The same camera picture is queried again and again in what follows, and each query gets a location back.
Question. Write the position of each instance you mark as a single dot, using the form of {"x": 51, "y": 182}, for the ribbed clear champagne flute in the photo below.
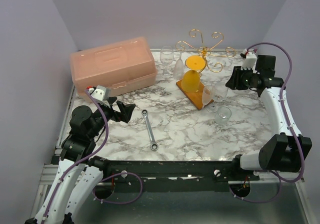
{"x": 178, "y": 72}

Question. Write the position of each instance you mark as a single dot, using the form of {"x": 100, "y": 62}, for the yellow plastic wine glass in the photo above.
{"x": 191, "y": 79}

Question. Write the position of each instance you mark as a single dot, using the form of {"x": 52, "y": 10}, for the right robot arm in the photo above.
{"x": 287, "y": 146}

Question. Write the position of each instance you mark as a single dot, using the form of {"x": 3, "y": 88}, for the clear wine glass right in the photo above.
{"x": 219, "y": 94}

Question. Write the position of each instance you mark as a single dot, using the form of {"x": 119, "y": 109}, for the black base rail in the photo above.
{"x": 170, "y": 176}

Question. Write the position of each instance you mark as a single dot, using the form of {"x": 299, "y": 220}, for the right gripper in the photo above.
{"x": 235, "y": 78}

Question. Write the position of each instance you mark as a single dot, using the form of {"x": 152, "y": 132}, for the short clear goblet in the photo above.
{"x": 222, "y": 115}

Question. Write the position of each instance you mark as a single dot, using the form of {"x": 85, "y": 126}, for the pink plastic storage box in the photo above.
{"x": 123, "y": 67}

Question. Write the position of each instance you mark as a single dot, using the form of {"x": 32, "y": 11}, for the clear wine glass back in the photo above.
{"x": 166, "y": 58}

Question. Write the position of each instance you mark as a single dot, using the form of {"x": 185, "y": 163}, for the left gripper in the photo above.
{"x": 126, "y": 112}

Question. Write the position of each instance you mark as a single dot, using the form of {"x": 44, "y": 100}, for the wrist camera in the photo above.
{"x": 100, "y": 94}
{"x": 249, "y": 59}

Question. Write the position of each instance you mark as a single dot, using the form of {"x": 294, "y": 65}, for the gold wire glass rack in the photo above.
{"x": 205, "y": 52}

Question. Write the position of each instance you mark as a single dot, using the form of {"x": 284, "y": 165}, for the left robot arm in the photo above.
{"x": 79, "y": 168}

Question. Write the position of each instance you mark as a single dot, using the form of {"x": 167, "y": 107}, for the silver ratchet wrench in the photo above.
{"x": 153, "y": 145}

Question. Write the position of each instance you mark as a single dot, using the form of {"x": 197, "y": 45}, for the clear wine glass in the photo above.
{"x": 219, "y": 94}
{"x": 166, "y": 58}

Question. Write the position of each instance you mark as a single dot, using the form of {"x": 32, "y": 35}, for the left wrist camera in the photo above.
{"x": 100, "y": 94}

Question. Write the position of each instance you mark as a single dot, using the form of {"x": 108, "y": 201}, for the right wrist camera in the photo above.
{"x": 249, "y": 59}

